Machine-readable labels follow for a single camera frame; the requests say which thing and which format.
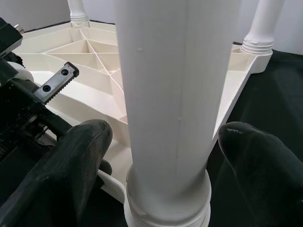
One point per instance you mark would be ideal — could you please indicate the black table cloth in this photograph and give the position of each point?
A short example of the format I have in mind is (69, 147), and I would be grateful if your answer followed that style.
(272, 118)

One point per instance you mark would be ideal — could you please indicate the white plastic table leg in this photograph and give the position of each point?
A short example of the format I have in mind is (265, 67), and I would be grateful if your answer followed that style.
(262, 28)
(78, 9)
(170, 94)

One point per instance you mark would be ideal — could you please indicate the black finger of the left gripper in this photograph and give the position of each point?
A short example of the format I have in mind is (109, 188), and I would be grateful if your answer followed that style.
(106, 167)

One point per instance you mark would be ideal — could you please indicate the white plastic table top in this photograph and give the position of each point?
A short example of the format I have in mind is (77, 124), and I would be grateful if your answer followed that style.
(94, 94)

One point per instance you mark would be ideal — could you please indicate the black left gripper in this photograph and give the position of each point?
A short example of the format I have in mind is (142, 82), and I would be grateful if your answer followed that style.
(19, 113)

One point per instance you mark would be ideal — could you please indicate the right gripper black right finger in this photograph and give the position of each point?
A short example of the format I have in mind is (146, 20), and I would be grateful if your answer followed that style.
(265, 184)

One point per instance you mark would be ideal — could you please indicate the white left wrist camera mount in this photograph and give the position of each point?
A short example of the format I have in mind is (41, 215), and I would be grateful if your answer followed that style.
(23, 72)

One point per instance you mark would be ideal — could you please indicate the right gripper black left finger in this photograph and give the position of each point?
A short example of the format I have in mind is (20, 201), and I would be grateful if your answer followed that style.
(59, 184)

